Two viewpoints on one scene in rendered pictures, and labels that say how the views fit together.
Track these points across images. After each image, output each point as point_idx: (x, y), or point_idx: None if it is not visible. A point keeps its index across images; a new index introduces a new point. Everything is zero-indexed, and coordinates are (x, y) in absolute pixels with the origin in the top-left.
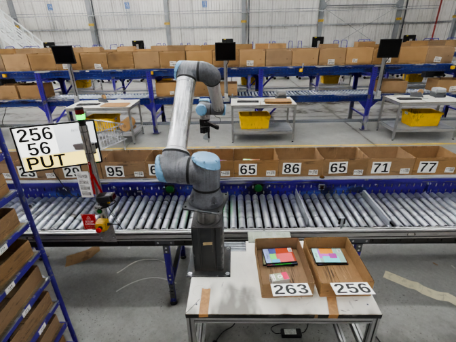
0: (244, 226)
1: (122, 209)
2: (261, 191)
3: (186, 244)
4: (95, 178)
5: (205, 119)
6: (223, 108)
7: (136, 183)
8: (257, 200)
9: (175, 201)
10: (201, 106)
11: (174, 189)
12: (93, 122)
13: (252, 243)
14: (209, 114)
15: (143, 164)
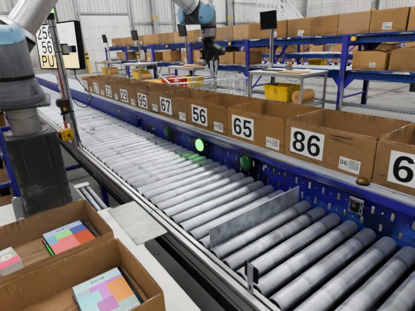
0: (147, 195)
1: (118, 136)
2: (250, 170)
3: (107, 189)
4: (60, 80)
5: (202, 36)
6: (196, 9)
7: (148, 116)
8: (228, 179)
9: (160, 146)
10: (180, 8)
11: (170, 134)
12: (73, 23)
13: (107, 213)
14: (189, 22)
15: (157, 96)
